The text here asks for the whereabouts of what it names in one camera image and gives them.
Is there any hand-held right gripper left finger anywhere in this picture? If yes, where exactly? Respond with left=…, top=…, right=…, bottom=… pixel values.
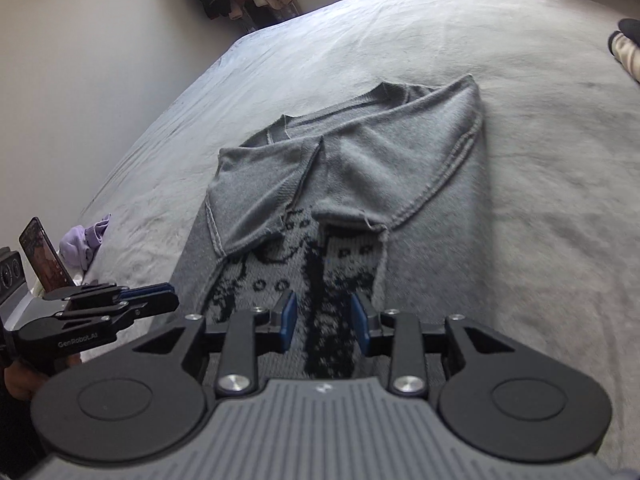
left=132, top=290, right=300, bottom=397

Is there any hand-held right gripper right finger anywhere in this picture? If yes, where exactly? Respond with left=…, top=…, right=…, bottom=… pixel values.
left=350, top=293, right=517, bottom=397

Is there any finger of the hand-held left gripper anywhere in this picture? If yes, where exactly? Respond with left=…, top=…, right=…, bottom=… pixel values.
left=42, top=282, right=177, bottom=311
left=55, top=291, right=181, bottom=332

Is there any grey knit sweater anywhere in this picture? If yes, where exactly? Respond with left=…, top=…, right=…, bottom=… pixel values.
left=172, top=74, right=493, bottom=381

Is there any person's left hand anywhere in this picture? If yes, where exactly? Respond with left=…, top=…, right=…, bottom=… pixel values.
left=4, top=354, right=51, bottom=402

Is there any purple cloth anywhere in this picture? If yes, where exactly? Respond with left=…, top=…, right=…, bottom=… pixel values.
left=59, top=213, right=112, bottom=271

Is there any smartphone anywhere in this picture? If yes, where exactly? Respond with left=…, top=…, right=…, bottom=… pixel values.
left=19, top=217, right=76, bottom=293

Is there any folded cream garment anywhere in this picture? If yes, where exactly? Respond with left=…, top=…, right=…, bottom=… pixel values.
left=607, top=31, right=640, bottom=83

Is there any folded black garment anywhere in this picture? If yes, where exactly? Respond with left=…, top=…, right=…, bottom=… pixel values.
left=618, top=17, right=640, bottom=46

